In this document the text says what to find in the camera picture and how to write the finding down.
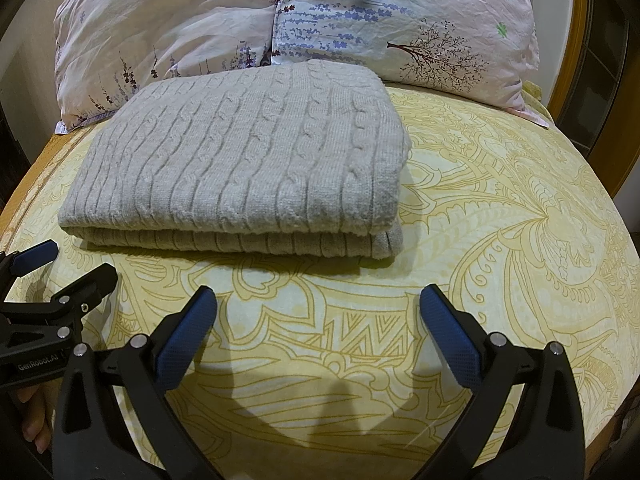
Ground person's left hand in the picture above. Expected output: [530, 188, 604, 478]
[15, 384, 55, 455]

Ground white lavender print pillow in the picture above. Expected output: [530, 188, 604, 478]
[270, 0, 551, 128]

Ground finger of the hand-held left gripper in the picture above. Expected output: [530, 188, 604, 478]
[49, 262, 119, 342]
[0, 240, 58, 291]

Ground grey cable-knit sweater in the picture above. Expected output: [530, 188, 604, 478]
[57, 59, 413, 261]

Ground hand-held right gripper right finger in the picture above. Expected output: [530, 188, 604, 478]
[415, 284, 586, 480]

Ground pink floral pillow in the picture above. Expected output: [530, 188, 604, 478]
[52, 0, 282, 136]

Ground yellow wooden headboard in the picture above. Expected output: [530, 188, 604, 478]
[545, 0, 640, 201]

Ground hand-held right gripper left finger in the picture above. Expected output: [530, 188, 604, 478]
[52, 285, 221, 480]

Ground yellow patterned bedsheet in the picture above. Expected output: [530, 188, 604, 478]
[0, 80, 640, 480]

